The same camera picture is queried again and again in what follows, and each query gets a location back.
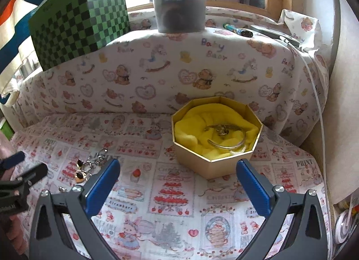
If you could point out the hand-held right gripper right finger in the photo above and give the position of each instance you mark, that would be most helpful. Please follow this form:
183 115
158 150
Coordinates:
252 187

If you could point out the striped cloth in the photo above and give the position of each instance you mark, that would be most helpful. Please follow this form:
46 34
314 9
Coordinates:
25 4

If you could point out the pale wooden board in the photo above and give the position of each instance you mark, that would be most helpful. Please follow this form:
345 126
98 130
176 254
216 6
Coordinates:
345 108

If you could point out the blue green pen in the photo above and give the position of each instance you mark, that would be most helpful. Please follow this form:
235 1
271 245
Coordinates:
238 30

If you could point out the clear tub with white lid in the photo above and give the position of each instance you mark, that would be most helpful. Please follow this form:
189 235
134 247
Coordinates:
178 4

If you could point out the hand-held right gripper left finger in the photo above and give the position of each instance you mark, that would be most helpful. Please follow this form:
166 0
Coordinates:
103 181

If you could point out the bear print cloth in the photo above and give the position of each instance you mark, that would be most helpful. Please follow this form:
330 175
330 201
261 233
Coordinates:
174 66

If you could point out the black and gold earring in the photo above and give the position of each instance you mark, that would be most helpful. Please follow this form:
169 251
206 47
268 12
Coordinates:
80 176
80 162

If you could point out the strawberry print bedsheet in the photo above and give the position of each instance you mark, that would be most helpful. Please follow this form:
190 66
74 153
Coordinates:
157 192

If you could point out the gold octagonal jewelry box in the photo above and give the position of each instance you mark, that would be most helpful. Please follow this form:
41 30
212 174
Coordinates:
216 161

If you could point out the small silver stud earring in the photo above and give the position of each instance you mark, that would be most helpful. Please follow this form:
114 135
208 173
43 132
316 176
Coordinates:
61 189

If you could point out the yellow cloth lining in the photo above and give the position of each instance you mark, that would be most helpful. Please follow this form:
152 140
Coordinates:
193 125

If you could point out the silver bangle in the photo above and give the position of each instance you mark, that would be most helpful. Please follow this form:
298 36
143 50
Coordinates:
228 143

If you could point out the pink cloth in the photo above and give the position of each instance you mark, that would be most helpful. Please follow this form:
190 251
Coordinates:
5 138

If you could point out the gold pendant jewelry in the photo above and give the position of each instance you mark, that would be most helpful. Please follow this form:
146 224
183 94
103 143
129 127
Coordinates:
223 130

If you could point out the green checkered box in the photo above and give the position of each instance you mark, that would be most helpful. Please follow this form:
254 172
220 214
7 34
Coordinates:
81 18

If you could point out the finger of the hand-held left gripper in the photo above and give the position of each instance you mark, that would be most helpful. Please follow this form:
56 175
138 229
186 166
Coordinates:
14 159
33 173

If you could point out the dark flat device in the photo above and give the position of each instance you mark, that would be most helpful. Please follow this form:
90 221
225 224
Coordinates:
273 33

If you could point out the tape rolls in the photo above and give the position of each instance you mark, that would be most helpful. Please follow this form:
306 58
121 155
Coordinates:
343 220

